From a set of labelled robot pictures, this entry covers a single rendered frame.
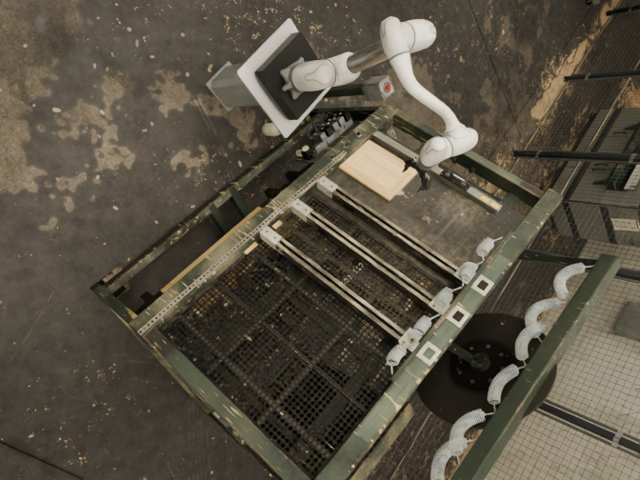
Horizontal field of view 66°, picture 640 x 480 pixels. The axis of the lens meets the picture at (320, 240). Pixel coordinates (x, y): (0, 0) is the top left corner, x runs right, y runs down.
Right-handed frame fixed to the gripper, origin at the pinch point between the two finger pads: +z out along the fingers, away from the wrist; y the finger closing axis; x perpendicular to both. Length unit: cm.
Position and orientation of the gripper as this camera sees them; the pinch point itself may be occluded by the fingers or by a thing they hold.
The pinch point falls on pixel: (412, 180)
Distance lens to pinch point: 272.6
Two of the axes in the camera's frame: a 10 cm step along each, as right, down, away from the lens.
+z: -1.2, 2.9, 9.5
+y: -5.5, -8.1, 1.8
